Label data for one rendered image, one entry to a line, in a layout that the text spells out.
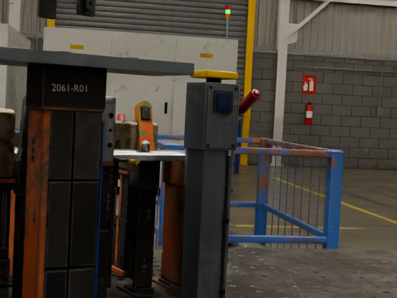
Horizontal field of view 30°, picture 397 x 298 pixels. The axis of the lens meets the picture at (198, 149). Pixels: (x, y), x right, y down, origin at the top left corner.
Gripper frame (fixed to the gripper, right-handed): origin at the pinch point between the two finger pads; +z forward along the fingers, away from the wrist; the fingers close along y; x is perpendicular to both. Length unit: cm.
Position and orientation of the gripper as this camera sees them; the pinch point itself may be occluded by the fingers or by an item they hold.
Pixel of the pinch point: (65, 10)
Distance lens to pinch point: 116.6
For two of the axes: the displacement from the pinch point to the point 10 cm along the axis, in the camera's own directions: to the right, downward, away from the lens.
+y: -7.6, -0.7, 6.5
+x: -6.5, 0.1, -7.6
